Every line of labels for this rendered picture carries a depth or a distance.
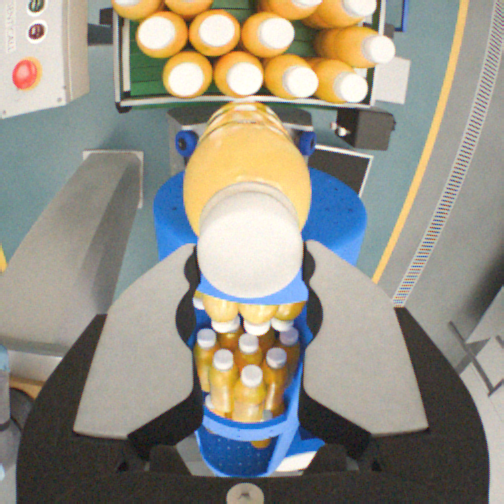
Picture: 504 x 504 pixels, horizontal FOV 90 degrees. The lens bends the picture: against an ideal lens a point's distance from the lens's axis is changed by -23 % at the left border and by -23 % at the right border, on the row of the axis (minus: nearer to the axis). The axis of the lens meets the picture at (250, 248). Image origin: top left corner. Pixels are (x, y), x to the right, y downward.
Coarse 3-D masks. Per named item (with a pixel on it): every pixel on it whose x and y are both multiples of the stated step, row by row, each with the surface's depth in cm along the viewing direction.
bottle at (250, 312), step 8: (240, 304) 44; (248, 304) 43; (280, 304) 45; (240, 312) 46; (248, 312) 44; (256, 312) 44; (264, 312) 44; (272, 312) 44; (248, 320) 46; (256, 320) 45; (264, 320) 45
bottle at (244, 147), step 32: (224, 128) 16; (256, 128) 15; (192, 160) 15; (224, 160) 13; (256, 160) 13; (288, 160) 14; (192, 192) 14; (224, 192) 12; (288, 192) 13; (192, 224) 15
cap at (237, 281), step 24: (216, 216) 11; (240, 216) 11; (264, 216) 11; (288, 216) 11; (216, 240) 11; (240, 240) 11; (264, 240) 11; (288, 240) 11; (216, 264) 12; (240, 264) 12; (264, 264) 12; (288, 264) 12; (240, 288) 12; (264, 288) 12
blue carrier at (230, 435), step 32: (160, 192) 41; (320, 192) 43; (352, 192) 44; (160, 224) 36; (320, 224) 36; (352, 224) 37; (160, 256) 41; (352, 256) 37; (288, 288) 34; (192, 352) 70; (288, 416) 55; (224, 448) 90; (256, 448) 91
